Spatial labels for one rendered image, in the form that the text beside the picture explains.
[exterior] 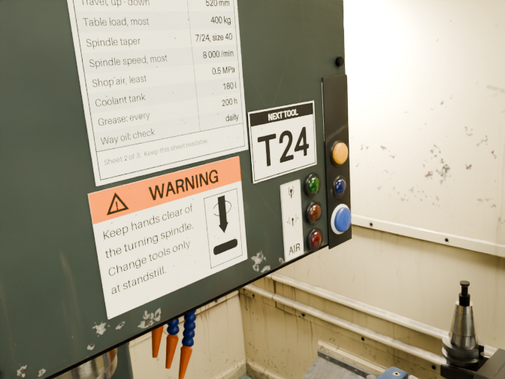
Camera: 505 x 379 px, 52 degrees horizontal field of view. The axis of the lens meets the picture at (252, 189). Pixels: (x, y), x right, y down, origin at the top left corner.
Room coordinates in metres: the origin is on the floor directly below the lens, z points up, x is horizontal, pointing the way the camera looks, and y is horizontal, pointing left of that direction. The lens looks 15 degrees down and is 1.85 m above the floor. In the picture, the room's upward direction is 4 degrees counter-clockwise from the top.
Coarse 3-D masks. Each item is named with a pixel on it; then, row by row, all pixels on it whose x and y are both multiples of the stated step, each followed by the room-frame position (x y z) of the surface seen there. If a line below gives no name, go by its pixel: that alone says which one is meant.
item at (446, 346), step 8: (448, 344) 0.73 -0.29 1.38; (480, 344) 0.72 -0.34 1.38; (448, 352) 0.72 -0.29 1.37; (456, 352) 0.71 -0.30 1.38; (464, 352) 0.71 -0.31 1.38; (472, 352) 0.71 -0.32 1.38; (480, 352) 0.72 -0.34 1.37; (448, 360) 0.72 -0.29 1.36; (456, 360) 0.71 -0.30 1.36; (464, 360) 0.71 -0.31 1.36; (472, 360) 0.71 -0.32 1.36
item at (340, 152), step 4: (340, 144) 0.58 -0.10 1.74; (344, 144) 0.59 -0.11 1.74; (336, 148) 0.58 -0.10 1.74; (340, 148) 0.58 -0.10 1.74; (344, 148) 0.59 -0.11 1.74; (336, 152) 0.58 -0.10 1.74; (340, 152) 0.58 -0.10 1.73; (344, 152) 0.59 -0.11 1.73; (336, 156) 0.58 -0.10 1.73; (340, 156) 0.58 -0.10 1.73; (344, 156) 0.59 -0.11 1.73; (336, 160) 0.58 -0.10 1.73; (340, 160) 0.58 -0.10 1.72; (344, 160) 0.59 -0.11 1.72; (340, 164) 0.58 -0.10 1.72
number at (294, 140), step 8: (304, 120) 0.55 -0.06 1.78; (280, 128) 0.53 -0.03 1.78; (288, 128) 0.53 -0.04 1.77; (296, 128) 0.54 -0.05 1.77; (304, 128) 0.55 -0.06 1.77; (280, 136) 0.52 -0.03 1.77; (288, 136) 0.53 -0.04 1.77; (296, 136) 0.54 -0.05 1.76; (304, 136) 0.55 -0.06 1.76; (280, 144) 0.52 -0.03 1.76; (288, 144) 0.53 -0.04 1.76; (296, 144) 0.54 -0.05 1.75; (304, 144) 0.55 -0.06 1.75; (280, 152) 0.52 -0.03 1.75; (288, 152) 0.53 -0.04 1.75; (296, 152) 0.54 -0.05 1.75; (304, 152) 0.55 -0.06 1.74; (280, 160) 0.52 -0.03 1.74; (288, 160) 0.53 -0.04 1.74; (296, 160) 0.54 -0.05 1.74; (304, 160) 0.55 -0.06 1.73
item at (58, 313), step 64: (0, 0) 0.36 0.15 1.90; (64, 0) 0.38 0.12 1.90; (256, 0) 0.51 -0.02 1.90; (320, 0) 0.58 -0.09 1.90; (0, 64) 0.35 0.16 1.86; (64, 64) 0.38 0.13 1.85; (256, 64) 0.51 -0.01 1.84; (320, 64) 0.57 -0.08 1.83; (0, 128) 0.34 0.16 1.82; (64, 128) 0.37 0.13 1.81; (320, 128) 0.57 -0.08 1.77; (0, 192) 0.34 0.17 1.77; (64, 192) 0.37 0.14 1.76; (256, 192) 0.50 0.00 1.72; (320, 192) 0.57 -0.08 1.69; (0, 256) 0.33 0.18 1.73; (64, 256) 0.36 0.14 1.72; (256, 256) 0.50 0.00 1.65; (0, 320) 0.33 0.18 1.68; (64, 320) 0.36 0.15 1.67; (128, 320) 0.39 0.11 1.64
